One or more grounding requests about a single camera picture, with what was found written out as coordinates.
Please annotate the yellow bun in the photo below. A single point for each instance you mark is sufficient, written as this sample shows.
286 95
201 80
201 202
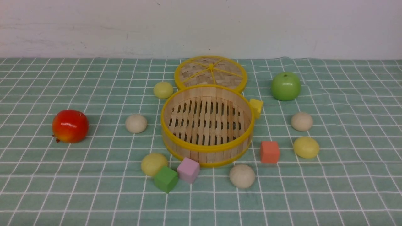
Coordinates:
152 163
163 90
306 147

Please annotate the beige bun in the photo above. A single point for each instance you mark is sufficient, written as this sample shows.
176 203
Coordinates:
242 176
136 123
301 121

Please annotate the beige bun front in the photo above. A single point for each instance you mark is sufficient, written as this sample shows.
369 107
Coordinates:
242 176

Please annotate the bamboo steamer tray yellow rim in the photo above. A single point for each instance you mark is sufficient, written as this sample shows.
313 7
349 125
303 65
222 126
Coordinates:
210 124

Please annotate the woven bamboo steamer lid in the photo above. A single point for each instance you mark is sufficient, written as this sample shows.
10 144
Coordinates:
216 70

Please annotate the yellow cube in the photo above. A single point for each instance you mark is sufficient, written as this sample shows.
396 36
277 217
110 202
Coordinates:
257 106

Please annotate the pink cube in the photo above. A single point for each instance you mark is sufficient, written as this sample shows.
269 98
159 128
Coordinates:
188 170

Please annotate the green cube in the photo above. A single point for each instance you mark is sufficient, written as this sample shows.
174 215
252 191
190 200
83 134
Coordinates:
166 179

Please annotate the orange cube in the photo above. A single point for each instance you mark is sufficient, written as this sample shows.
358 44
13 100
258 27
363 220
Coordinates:
269 152

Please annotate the green apple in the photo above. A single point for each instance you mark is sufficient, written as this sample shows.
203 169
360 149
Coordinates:
285 86

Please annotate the green checkered tablecloth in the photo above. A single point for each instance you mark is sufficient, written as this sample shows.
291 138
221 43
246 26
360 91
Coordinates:
355 180

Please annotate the red apple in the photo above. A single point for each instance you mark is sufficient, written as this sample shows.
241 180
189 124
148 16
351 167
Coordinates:
70 126

